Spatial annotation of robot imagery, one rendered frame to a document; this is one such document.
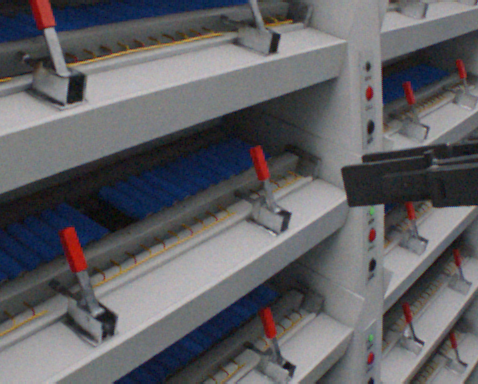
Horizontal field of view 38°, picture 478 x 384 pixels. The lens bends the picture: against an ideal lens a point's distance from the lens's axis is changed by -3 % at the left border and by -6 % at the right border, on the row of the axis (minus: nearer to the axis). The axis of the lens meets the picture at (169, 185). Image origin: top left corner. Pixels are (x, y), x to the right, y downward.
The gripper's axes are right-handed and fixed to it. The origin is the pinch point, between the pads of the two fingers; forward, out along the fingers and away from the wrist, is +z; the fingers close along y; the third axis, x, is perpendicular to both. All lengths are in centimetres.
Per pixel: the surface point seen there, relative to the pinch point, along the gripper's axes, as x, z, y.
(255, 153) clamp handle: 0.8, 21.9, 13.8
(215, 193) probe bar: -2.3, 26.4, 11.2
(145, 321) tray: -8.3, 21.1, -8.0
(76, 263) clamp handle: -1.3, 21.6, -12.7
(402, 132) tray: -6, 24, 57
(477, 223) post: -36, 30, 100
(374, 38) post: 9.3, 16.7, 37.9
